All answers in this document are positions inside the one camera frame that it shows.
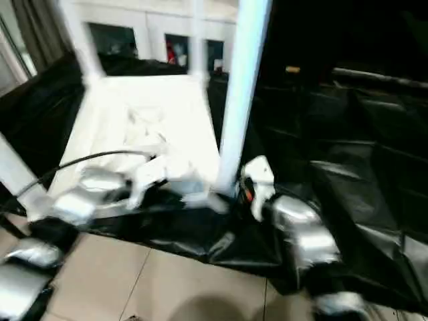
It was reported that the white plastic table top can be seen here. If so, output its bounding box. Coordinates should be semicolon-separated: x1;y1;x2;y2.
48;72;229;216

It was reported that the black work mat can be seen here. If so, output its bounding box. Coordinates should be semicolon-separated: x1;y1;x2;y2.
0;53;428;315

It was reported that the white glass-door cabinet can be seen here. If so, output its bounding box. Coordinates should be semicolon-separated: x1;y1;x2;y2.
67;0;241;73

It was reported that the black backdrop cloth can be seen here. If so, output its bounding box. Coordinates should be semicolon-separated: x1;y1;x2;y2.
257;0;428;86

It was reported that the grey curtain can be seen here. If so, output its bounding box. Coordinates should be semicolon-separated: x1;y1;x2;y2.
8;0;73;76

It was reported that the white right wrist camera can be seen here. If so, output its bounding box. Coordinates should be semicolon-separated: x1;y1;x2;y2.
239;154;277;223

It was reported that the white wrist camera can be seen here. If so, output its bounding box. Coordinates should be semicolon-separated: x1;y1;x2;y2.
239;154;277;223
126;154;169;211

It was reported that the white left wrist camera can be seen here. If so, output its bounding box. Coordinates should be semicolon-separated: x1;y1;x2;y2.
126;154;169;211

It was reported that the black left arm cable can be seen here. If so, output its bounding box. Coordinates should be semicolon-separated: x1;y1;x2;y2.
12;150;156;203

